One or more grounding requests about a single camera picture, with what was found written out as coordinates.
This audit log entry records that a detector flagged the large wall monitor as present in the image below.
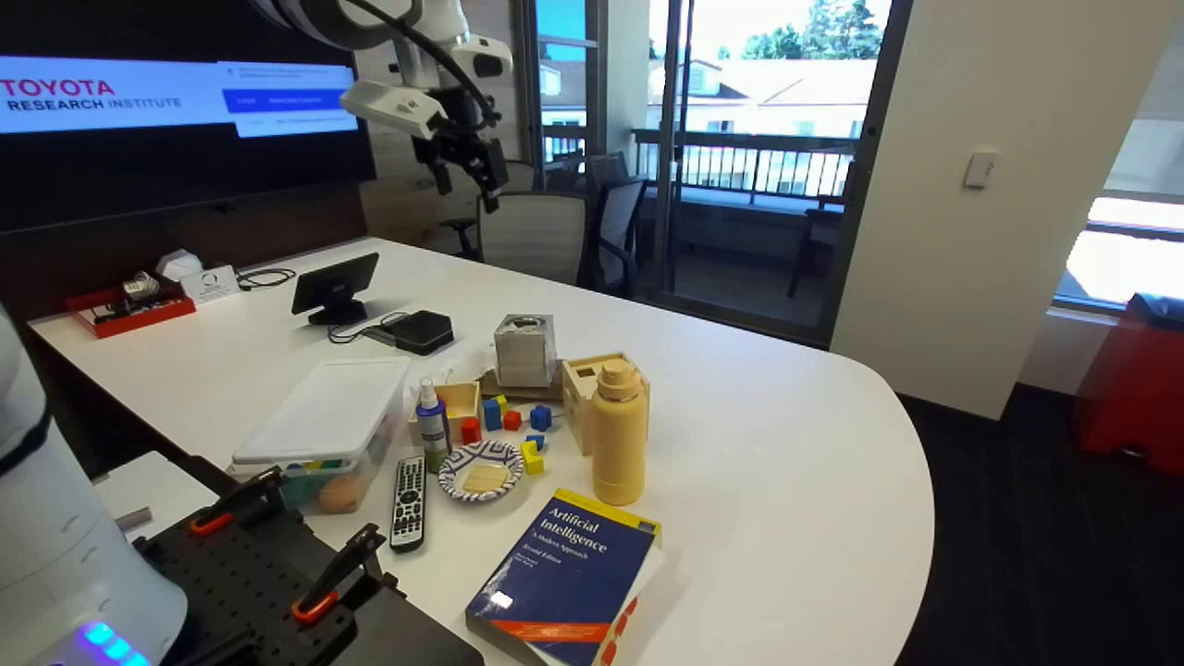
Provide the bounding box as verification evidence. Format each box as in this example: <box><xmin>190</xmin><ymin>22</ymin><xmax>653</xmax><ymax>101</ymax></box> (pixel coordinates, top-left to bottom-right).
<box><xmin>0</xmin><ymin>0</ymin><xmax>381</xmax><ymax>241</ymax></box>

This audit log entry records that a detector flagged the grey office chair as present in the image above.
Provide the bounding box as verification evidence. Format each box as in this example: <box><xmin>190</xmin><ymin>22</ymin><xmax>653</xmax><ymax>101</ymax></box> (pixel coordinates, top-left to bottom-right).
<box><xmin>426</xmin><ymin>150</ymin><xmax>653</xmax><ymax>300</ymax></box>

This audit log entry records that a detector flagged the black clamp with orange handle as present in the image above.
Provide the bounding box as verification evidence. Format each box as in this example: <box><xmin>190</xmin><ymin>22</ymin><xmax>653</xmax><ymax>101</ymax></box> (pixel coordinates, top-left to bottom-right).
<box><xmin>289</xmin><ymin>521</ymin><xmax>387</xmax><ymax>632</ymax></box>
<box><xmin>183</xmin><ymin>461</ymin><xmax>289</xmax><ymax>539</ymax></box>

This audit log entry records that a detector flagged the white power adapter box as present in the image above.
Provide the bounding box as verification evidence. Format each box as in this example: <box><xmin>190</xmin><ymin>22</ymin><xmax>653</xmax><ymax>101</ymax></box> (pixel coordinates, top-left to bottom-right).
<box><xmin>178</xmin><ymin>263</ymin><xmax>246</xmax><ymax>308</ymax></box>

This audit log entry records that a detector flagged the black wallet case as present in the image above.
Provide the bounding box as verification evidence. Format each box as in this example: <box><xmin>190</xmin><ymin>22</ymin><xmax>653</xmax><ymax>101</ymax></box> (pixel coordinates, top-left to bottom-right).
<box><xmin>365</xmin><ymin>308</ymin><xmax>458</xmax><ymax>357</ymax></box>

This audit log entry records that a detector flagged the white light switch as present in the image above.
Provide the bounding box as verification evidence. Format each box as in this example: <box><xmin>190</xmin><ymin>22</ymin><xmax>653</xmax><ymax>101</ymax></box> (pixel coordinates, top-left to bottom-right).
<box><xmin>957</xmin><ymin>148</ymin><xmax>1002</xmax><ymax>193</ymax></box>

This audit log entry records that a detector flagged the yellow bottle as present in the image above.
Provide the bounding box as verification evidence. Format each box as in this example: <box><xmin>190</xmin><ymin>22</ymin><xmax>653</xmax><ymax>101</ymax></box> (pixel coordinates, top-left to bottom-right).
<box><xmin>586</xmin><ymin>357</ymin><xmax>655</xmax><ymax>509</ymax></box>

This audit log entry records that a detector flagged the red and white device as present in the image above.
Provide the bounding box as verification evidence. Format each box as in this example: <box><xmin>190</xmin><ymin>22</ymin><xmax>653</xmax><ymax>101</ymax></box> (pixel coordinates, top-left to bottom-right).
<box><xmin>63</xmin><ymin>276</ymin><xmax>199</xmax><ymax>344</ymax></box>

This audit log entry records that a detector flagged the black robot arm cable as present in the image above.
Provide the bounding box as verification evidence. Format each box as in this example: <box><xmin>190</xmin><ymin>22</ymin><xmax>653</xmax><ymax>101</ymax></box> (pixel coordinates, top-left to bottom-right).
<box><xmin>347</xmin><ymin>0</ymin><xmax>498</xmax><ymax>130</ymax></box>

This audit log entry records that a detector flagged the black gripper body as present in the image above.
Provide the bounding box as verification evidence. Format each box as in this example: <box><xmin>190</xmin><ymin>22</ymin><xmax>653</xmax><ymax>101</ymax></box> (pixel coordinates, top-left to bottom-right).
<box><xmin>410</xmin><ymin>127</ymin><xmax>509</xmax><ymax>185</ymax></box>

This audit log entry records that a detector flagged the small black tablet on stand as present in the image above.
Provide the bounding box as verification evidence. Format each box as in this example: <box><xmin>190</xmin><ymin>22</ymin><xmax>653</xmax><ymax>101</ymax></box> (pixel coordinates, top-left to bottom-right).
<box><xmin>289</xmin><ymin>246</ymin><xmax>385</xmax><ymax>331</ymax></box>

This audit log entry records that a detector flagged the grey tissue box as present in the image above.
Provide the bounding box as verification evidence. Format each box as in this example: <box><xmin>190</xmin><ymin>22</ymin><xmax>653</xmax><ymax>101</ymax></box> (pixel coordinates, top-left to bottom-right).
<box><xmin>493</xmin><ymin>310</ymin><xmax>559</xmax><ymax>392</ymax></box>

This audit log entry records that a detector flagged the grey remote control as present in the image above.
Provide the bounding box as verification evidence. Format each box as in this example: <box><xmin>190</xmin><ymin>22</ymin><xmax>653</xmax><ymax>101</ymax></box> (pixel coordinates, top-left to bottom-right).
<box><xmin>385</xmin><ymin>451</ymin><xmax>432</xmax><ymax>555</ymax></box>

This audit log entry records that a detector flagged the red box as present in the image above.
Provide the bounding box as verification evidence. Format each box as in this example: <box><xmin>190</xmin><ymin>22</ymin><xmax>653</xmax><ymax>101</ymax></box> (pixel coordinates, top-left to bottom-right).
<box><xmin>1071</xmin><ymin>288</ymin><xmax>1184</xmax><ymax>482</ymax></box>

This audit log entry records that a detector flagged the wooden shape sorter box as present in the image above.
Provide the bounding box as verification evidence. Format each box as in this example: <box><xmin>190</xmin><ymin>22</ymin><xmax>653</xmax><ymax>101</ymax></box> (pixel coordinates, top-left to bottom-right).
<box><xmin>555</xmin><ymin>350</ymin><xmax>640</xmax><ymax>460</ymax></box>

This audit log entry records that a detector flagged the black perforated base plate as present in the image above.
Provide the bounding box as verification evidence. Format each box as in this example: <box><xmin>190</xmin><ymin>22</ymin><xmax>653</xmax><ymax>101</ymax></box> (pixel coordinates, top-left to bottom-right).
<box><xmin>130</xmin><ymin>490</ymin><xmax>487</xmax><ymax>666</ymax></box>

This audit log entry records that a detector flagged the blue patterned plate with food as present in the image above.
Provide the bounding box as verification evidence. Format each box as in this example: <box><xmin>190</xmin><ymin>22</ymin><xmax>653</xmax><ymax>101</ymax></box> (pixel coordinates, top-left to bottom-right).
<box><xmin>435</xmin><ymin>440</ymin><xmax>528</xmax><ymax>505</ymax></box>

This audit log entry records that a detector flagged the grey cable loop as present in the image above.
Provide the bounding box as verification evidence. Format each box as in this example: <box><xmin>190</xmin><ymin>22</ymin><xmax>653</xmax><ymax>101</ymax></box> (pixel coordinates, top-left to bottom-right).
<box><xmin>234</xmin><ymin>263</ymin><xmax>301</xmax><ymax>296</ymax></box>

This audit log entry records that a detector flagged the small open wooden box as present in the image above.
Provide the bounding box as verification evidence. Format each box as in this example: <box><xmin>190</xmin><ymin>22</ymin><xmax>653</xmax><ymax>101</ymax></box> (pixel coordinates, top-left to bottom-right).
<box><xmin>432</xmin><ymin>376</ymin><xmax>486</xmax><ymax>437</ymax></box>

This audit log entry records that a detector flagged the dark balcony chair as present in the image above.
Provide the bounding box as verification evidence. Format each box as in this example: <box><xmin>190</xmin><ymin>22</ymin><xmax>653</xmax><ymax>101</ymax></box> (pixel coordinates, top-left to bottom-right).
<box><xmin>786</xmin><ymin>201</ymin><xmax>850</xmax><ymax>300</ymax></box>

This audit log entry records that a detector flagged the yellow block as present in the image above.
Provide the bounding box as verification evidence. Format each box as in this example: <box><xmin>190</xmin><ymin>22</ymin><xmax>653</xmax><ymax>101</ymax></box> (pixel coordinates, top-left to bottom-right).
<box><xmin>514</xmin><ymin>437</ymin><xmax>550</xmax><ymax>482</ymax></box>

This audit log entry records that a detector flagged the blue artificial intelligence book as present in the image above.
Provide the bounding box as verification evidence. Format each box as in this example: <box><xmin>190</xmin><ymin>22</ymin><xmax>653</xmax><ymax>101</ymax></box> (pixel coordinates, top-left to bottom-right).
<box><xmin>464</xmin><ymin>489</ymin><xmax>669</xmax><ymax>666</ymax></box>

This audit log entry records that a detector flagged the small white glue bottle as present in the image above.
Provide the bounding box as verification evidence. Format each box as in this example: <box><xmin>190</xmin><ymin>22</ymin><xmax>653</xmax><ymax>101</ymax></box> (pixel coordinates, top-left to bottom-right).
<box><xmin>416</xmin><ymin>381</ymin><xmax>456</xmax><ymax>472</ymax></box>

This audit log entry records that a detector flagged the plastic container with white lid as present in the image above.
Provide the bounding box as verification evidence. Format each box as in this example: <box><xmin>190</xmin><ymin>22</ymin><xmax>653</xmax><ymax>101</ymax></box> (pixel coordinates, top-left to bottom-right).
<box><xmin>228</xmin><ymin>355</ymin><xmax>416</xmax><ymax>519</ymax></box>

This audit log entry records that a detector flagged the balcony railing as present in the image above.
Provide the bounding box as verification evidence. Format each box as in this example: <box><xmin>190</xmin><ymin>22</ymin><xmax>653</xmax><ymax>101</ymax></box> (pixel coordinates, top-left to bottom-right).
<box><xmin>542</xmin><ymin>122</ymin><xmax>861</xmax><ymax>210</ymax></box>

